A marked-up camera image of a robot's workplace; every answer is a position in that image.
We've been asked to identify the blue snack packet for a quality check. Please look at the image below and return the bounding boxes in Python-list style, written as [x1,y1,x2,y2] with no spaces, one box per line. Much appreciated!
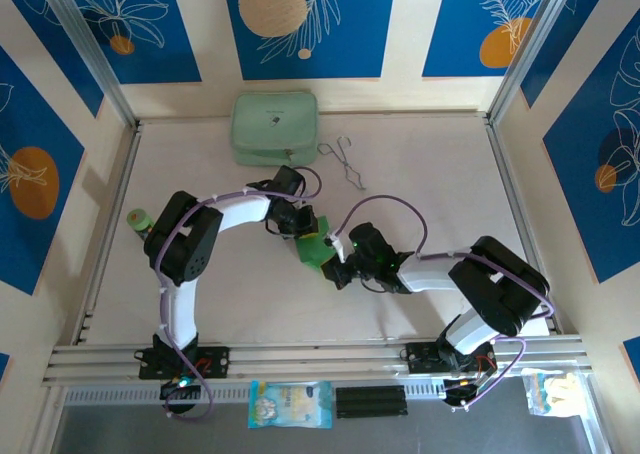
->
[248,379,334,430]

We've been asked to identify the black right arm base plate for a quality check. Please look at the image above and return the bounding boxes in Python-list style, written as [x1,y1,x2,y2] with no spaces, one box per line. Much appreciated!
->
[398,341,499,375]

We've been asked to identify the green square paper sheet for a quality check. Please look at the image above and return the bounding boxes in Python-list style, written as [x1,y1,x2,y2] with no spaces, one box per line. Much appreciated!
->
[293,214,346,275]

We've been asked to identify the aluminium frame post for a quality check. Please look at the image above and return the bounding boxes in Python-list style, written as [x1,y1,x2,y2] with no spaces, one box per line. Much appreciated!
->
[485,0,589,125]
[37,0,140,129]

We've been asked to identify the black arm base electronics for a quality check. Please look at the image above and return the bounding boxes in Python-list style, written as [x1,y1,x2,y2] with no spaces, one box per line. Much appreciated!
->
[158,377,204,403]
[442,376,482,411]

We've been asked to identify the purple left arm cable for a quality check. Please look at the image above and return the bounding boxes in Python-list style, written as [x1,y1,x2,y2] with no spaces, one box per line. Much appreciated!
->
[154,166,324,423]

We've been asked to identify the metal wire tongs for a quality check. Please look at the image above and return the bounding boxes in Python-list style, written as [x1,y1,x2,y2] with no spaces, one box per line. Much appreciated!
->
[317,135,369,192]

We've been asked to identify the black ribbed block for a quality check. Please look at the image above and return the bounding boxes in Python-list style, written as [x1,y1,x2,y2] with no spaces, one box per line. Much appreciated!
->
[334,386,409,420]

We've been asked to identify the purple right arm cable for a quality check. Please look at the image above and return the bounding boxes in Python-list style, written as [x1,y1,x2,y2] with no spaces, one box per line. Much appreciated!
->
[333,195,555,411]

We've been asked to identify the long aluminium base rail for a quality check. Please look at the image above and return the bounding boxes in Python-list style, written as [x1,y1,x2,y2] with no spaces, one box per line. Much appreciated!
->
[42,334,594,388]

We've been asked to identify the aluminium table side rail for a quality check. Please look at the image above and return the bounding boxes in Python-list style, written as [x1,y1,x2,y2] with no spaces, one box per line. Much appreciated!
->
[484,116,564,336]
[73,123,144,346]

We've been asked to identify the mint green zip pouch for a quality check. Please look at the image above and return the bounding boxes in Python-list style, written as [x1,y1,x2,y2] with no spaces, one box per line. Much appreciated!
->
[228,91,321,168]

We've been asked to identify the grey slotted cable duct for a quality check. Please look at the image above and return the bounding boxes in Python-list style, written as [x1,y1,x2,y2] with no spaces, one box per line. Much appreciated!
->
[63,379,526,408]

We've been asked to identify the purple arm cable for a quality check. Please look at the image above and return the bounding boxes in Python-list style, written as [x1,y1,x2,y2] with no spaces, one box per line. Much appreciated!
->
[333,195,555,411]
[154,166,324,423]

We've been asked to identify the small green bottle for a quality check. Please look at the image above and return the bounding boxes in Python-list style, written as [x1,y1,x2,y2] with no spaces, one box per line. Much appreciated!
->
[127,208,156,240]

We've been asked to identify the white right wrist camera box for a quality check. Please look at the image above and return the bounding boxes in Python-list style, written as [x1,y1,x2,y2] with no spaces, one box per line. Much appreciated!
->
[325,232,347,264]

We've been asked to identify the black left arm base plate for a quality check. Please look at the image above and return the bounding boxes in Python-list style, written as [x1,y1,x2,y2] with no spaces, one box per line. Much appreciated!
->
[135,346,231,381]

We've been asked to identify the clear bag of chips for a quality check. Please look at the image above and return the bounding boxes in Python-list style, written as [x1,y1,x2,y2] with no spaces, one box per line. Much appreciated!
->
[521,368,585,418]

